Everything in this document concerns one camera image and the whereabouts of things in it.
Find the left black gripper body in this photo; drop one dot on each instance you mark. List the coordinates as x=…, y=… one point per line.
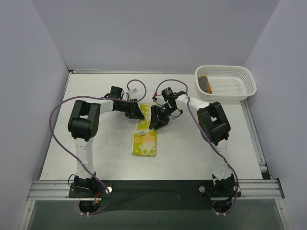
x=132, y=109

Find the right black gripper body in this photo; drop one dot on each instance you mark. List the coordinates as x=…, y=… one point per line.
x=159, y=117

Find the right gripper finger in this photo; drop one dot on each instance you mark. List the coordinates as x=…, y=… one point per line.
x=160, y=123
x=154, y=121

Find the yellow green towel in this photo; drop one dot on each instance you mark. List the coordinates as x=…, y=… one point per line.
x=144, y=139

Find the orange grey towel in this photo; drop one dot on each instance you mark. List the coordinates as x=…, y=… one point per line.
x=204, y=84

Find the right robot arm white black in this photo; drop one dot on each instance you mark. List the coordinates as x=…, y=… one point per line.
x=213, y=124

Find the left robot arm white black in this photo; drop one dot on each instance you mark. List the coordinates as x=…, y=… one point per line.
x=83, y=125

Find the white plastic perforated basket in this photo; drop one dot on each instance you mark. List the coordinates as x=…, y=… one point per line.
x=228, y=83

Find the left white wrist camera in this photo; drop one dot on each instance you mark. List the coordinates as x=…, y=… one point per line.
x=132, y=91

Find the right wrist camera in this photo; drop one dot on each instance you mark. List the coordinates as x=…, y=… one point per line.
x=167, y=93

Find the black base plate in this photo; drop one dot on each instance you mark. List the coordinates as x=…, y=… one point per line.
x=218, y=201

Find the aluminium frame rail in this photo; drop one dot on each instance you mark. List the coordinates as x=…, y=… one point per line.
x=60, y=191

